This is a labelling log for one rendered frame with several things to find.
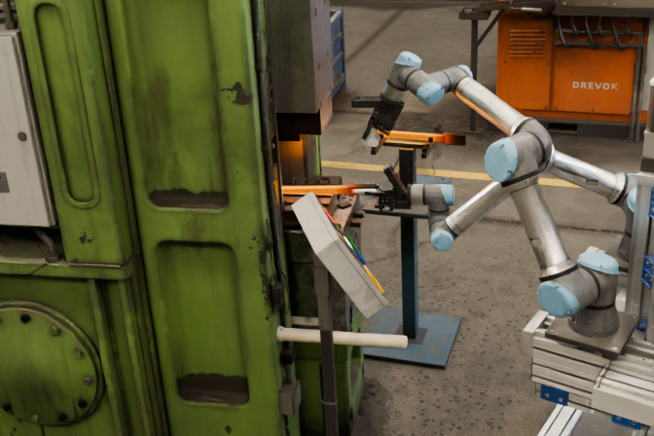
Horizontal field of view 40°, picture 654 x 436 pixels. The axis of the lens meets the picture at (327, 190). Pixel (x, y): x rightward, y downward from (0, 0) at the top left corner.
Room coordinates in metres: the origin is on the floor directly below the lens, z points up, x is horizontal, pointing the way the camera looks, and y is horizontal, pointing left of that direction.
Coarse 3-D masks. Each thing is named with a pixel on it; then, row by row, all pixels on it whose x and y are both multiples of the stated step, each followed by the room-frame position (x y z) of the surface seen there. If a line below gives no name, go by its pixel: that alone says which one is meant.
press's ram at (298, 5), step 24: (288, 0) 2.79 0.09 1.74; (312, 0) 2.82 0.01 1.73; (288, 24) 2.79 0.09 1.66; (312, 24) 2.80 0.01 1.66; (288, 48) 2.80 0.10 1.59; (312, 48) 2.78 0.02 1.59; (288, 72) 2.80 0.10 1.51; (312, 72) 2.78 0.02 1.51; (288, 96) 2.80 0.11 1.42; (312, 96) 2.78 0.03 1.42
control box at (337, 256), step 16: (304, 208) 2.45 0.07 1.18; (320, 208) 2.39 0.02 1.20; (304, 224) 2.36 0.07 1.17; (320, 224) 2.31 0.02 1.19; (336, 224) 2.46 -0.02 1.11; (320, 240) 2.23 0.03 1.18; (336, 240) 2.19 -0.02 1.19; (320, 256) 2.18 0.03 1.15; (336, 256) 2.19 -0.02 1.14; (352, 256) 2.21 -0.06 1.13; (336, 272) 2.19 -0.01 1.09; (352, 272) 2.20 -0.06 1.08; (352, 288) 2.20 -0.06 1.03; (368, 288) 2.21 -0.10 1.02; (368, 304) 2.21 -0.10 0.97; (384, 304) 2.22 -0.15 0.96
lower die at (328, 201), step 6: (288, 198) 2.94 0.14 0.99; (294, 198) 2.94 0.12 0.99; (300, 198) 2.94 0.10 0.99; (318, 198) 2.93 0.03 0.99; (324, 198) 2.92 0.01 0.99; (330, 198) 2.92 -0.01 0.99; (336, 198) 3.01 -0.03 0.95; (288, 204) 2.90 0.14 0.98; (324, 204) 2.87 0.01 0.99; (330, 204) 2.90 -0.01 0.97; (336, 204) 3.00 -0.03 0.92; (282, 210) 2.86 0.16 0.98; (288, 210) 2.86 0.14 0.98; (330, 210) 2.90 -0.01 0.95; (288, 216) 2.86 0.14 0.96; (294, 216) 2.85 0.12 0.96
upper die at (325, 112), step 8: (328, 96) 2.97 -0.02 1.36; (328, 104) 2.96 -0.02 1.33; (320, 112) 2.83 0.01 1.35; (328, 112) 2.96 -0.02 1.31; (280, 120) 2.86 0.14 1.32; (288, 120) 2.85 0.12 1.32; (296, 120) 2.85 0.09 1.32; (304, 120) 2.84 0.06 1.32; (312, 120) 2.83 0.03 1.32; (320, 120) 2.83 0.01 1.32; (328, 120) 2.95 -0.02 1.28; (280, 128) 2.86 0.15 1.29; (288, 128) 2.85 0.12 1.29; (296, 128) 2.85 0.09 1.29; (304, 128) 2.84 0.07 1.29; (312, 128) 2.83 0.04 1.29; (320, 128) 2.83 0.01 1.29
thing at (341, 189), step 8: (352, 184) 2.94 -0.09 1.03; (360, 184) 2.94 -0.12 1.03; (368, 184) 2.93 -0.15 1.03; (376, 184) 2.92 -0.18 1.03; (288, 192) 2.97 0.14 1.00; (296, 192) 2.96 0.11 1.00; (304, 192) 2.96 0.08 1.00; (312, 192) 2.95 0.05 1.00; (320, 192) 2.94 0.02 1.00; (328, 192) 2.94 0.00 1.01; (336, 192) 2.93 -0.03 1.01; (344, 192) 2.92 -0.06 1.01
